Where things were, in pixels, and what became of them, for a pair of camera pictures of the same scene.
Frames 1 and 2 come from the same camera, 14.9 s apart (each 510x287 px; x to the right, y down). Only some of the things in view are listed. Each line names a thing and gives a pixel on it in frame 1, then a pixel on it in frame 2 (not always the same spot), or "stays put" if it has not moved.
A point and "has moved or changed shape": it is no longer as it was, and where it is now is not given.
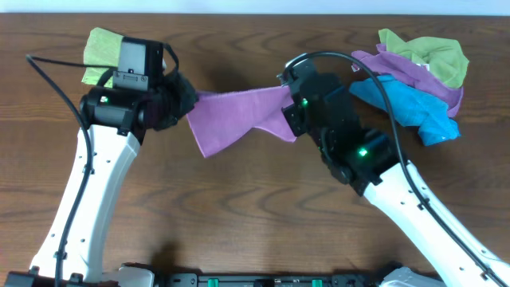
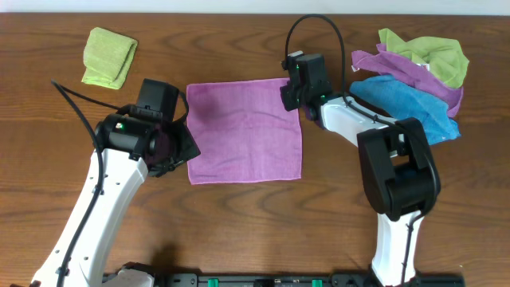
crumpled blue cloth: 410,107 stays put
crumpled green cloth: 446,57 stays put
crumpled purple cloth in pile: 415,75 stays put
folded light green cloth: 101,48 stays put
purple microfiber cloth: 219,119 has moved or changed shape
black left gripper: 175,98 → 185,144
